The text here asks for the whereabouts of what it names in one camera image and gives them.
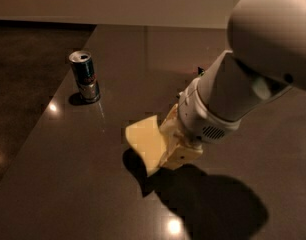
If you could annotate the yellow wavy sponge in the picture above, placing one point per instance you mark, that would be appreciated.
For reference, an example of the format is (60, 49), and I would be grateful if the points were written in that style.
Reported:
(146, 140)

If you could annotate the blue silver drink can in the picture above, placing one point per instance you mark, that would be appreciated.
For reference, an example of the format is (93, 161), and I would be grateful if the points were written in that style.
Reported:
(85, 77)

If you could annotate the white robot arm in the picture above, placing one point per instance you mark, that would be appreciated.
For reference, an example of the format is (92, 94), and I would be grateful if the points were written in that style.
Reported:
(267, 56)

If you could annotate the green jalapeno chip bag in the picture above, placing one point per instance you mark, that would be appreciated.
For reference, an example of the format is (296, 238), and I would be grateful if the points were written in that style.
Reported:
(201, 71)

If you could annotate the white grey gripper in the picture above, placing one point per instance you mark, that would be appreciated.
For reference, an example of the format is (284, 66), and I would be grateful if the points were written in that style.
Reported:
(200, 120)

